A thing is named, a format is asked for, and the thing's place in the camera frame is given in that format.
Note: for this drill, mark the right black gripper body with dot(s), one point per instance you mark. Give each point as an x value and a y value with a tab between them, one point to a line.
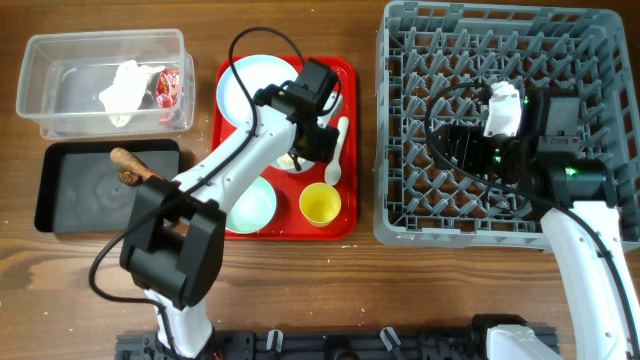
480	154

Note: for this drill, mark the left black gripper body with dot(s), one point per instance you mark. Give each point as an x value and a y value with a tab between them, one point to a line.
320	144

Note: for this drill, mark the white rice pile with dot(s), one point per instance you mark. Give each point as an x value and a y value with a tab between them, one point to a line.
286	162

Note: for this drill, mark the light blue rice bowl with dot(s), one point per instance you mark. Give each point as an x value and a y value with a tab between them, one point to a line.
301	164

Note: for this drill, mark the yellow plastic cup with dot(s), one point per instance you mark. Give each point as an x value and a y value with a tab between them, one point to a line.
320	204

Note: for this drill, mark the mint green bowl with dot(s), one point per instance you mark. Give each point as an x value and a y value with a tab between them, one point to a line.
254	209

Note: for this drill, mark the red snack wrapper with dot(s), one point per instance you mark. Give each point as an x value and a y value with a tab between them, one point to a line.
167	89

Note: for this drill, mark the dark brown food scrap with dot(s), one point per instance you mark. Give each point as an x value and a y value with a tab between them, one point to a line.
129	178

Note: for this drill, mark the brown bread stick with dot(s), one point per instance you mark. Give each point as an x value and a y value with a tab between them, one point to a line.
131	163

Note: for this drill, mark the white napkin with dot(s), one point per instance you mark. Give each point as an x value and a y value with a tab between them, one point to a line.
127	91

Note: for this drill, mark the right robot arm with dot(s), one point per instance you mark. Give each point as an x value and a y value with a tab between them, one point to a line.
530	147

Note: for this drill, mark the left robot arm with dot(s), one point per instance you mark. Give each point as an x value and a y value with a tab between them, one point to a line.
174	243

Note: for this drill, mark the grey dishwasher rack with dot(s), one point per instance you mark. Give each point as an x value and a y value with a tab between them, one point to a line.
429	53

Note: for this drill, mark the black waste tray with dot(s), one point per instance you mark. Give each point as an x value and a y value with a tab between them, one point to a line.
80	190

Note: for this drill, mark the white plastic spoon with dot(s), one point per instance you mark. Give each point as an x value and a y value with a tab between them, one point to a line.
333	170

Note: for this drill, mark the red serving tray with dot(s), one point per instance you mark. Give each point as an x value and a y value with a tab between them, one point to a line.
289	222

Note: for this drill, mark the clear plastic bin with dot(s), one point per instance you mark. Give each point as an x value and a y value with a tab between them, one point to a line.
63	74

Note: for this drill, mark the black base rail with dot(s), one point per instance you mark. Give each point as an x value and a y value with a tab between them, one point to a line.
444	343

